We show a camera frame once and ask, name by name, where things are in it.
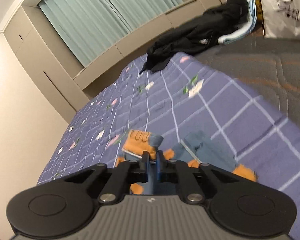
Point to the purple checked floral bedspread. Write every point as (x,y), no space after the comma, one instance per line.
(187,96)

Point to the blue orange patterned pants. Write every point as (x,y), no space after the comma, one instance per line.
(196,148)

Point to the beige window bench cabinet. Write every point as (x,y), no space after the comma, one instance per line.
(65,46)

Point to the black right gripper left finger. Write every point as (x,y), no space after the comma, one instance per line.
(139,169)

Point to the yellow box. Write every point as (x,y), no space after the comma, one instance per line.
(259,14)

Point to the black garment pile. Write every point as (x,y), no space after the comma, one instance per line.
(197,34)

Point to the light blue folded towel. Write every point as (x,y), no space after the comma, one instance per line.
(245,28)

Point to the teal window curtain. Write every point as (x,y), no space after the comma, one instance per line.
(90,27)

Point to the grey quilted mattress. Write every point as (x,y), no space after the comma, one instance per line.
(270,66)

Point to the white paper shopping bag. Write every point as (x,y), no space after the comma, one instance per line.
(281,18)

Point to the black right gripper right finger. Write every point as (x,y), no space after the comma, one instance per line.
(166,172)

